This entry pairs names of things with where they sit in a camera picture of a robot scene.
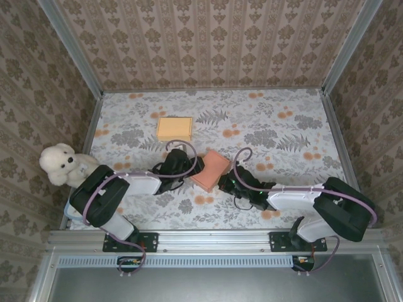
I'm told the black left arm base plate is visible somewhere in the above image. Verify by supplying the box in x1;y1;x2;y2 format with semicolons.
103;232;158;252

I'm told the salmon paper box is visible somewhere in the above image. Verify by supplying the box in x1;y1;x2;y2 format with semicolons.
190;150;230;193

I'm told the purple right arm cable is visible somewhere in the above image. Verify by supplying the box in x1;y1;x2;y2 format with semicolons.
233;147;378;277

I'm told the aluminium table edge rail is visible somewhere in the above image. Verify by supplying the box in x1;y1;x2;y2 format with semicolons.
320;89;373;228
60;92;104;230

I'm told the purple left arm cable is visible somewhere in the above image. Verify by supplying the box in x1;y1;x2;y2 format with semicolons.
82;140;199;278

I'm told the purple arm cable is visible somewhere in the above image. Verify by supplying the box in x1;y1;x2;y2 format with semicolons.
82;140;199;278
233;147;378;277

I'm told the white plush teddy bear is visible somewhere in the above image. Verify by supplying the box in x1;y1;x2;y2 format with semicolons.
39;143;101;186

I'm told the aluminium frame post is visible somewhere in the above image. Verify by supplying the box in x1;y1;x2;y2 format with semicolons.
39;0;104;99
321;0;384;96

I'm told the aluminium mounting rail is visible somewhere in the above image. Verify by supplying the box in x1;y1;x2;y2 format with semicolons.
48;229;387;252

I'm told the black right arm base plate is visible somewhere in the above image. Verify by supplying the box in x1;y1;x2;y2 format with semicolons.
269;232;328;252

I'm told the black cable junction box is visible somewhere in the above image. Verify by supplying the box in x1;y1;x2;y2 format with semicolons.
117;256;145;273
291;255;315;272

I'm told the yellow paper box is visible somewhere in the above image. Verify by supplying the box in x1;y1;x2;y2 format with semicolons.
156;116;193;142

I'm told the floral patterned table cover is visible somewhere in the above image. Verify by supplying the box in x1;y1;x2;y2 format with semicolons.
67;89;368;230

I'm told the grey slotted cable duct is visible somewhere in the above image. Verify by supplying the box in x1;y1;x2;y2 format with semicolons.
58;255;292;268

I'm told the grey metal panel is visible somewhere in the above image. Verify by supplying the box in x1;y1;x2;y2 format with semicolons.
50;254;388;302

